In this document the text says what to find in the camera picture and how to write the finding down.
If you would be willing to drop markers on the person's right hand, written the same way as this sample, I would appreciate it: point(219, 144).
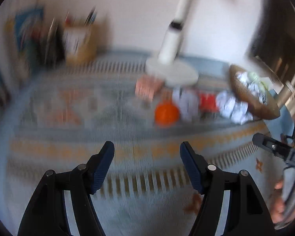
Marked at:
point(278, 206)

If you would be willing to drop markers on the patterned blue woven mat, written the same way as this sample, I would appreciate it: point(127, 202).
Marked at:
point(70, 113)

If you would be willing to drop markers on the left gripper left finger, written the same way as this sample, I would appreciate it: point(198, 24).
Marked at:
point(46, 212)

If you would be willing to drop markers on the red snack packet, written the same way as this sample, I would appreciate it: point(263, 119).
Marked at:
point(207, 102)

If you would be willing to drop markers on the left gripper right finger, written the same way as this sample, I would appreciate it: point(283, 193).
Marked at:
point(247, 212)

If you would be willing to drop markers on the cardboard pen holder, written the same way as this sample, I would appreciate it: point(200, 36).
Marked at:
point(80, 43)

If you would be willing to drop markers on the white desk lamp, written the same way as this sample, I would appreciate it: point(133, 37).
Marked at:
point(165, 65)

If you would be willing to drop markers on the golden ribbed bowl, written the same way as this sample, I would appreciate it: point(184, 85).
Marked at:
point(268, 111)

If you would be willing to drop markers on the orange ball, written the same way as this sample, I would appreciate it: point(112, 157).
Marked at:
point(166, 113)

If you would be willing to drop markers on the blue illustrated book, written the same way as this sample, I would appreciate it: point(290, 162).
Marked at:
point(27, 30)

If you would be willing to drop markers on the green plush toy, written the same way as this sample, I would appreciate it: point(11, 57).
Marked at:
point(255, 81)

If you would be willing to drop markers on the black mesh pen holder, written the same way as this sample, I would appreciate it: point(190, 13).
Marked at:
point(52, 45)

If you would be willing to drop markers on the pink small box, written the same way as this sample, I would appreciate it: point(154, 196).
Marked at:
point(147, 87)

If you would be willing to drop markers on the paper ball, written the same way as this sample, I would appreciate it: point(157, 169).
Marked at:
point(259, 94)
point(187, 102)
point(233, 109)

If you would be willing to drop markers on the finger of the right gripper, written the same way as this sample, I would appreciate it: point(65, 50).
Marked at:
point(271, 145)

